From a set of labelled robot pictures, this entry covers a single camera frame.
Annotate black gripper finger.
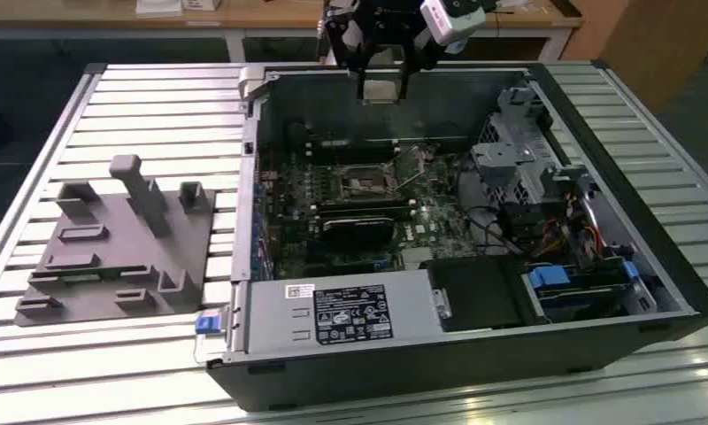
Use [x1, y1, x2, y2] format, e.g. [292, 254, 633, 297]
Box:
[399, 26, 449, 99]
[324, 12, 372, 102]

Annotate silver square CPU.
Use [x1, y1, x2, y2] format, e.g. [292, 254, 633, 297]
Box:
[363, 81, 405, 106]

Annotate CPU socket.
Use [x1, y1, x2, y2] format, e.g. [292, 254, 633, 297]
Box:
[340, 164, 401, 201]

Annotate grey case latch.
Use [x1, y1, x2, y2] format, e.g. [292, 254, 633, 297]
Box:
[236, 65, 272, 102]

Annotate metal drive cage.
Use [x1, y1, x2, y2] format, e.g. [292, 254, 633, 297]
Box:
[469, 86, 573, 205]

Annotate green motherboard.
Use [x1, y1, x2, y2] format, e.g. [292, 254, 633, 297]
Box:
[253, 139, 495, 281]

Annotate black graphics card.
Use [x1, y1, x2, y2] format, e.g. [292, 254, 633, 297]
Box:
[320, 213, 397, 257]

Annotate silver chipset heatsink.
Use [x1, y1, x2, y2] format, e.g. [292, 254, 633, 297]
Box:
[400, 246, 436, 267]

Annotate wooden cabinet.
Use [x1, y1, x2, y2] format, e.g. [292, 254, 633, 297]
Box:
[559, 0, 708, 117]

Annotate hard disk in blue carrier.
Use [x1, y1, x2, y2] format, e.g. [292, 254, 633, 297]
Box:
[521, 261, 660, 321]

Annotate wooden desk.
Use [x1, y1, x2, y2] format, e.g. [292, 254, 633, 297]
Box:
[0, 0, 585, 63]

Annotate grey power supply unit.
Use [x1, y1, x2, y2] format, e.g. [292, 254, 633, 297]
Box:
[233, 268, 445, 356]

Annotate grey parts rack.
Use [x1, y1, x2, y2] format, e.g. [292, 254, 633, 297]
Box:
[12, 153, 220, 328]

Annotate blue case latch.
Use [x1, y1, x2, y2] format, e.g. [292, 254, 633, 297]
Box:
[193, 311, 226, 336]

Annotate black PC case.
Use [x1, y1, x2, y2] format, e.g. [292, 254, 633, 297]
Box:
[204, 60, 708, 413]

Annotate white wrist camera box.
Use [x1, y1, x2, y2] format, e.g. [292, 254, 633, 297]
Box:
[419, 0, 489, 46]

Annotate black cable brass connector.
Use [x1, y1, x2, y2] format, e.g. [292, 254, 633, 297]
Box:
[313, 8, 329, 66]

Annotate coloured wire bundle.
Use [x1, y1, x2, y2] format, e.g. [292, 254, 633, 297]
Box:
[529, 219, 604, 262]

